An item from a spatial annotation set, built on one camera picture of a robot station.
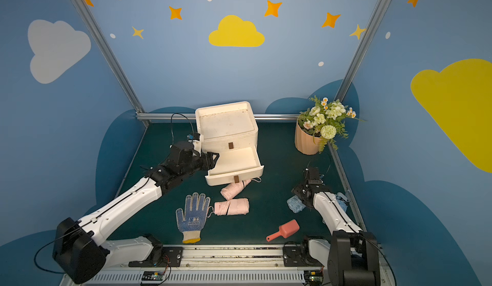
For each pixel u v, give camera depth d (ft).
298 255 2.45
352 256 1.36
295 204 2.82
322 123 2.76
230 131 2.83
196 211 2.83
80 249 1.25
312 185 2.11
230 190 2.93
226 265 2.41
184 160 1.98
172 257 2.46
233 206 2.76
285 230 2.62
